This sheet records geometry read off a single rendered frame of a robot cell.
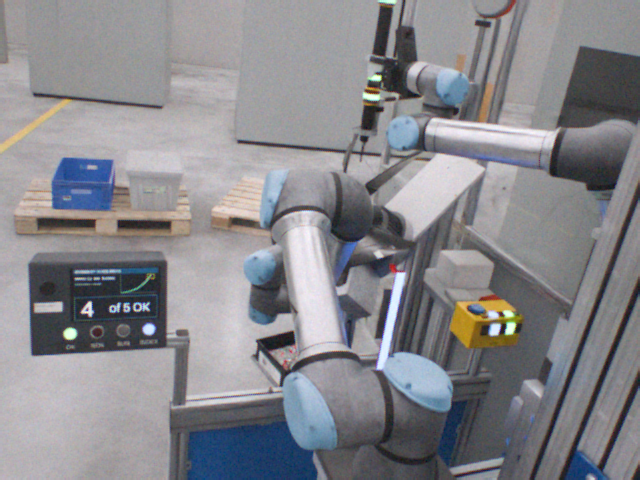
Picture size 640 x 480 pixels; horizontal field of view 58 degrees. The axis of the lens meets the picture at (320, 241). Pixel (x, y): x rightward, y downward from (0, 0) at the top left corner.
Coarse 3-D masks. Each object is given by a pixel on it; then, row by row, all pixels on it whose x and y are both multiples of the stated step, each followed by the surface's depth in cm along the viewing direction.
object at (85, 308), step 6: (78, 300) 113; (84, 300) 113; (90, 300) 114; (96, 300) 114; (78, 306) 113; (84, 306) 114; (90, 306) 114; (96, 306) 114; (78, 312) 113; (84, 312) 114; (90, 312) 114; (96, 312) 115; (78, 318) 114; (84, 318) 114; (90, 318) 114; (96, 318) 115
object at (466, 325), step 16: (464, 304) 157; (480, 304) 159; (496, 304) 160; (464, 320) 155; (480, 320) 151; (496, 320) 152; (512, 320) 154; (464, 336) 155; (480, 336) 153; (496, 336) 155; (512, 336) 157
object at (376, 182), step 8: (416, 152) 161; (400, 160) 167; (408, 160) 175; (392, 168) 170; (400, 168) 178; (376, 176) 169; (384, 176) 175; (392, 176) 180; (368, 184) 173; (376, 184) 178
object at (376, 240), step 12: (372, 228) 168; (372, 240) 159; (384, 240) 159; (396, 240) 159; (408, 240) 158; (360, 252) 154; (372, 252) 154; (384, 252) 153; (396, 252) 152; (348, 264) 151; (360, 264) 150
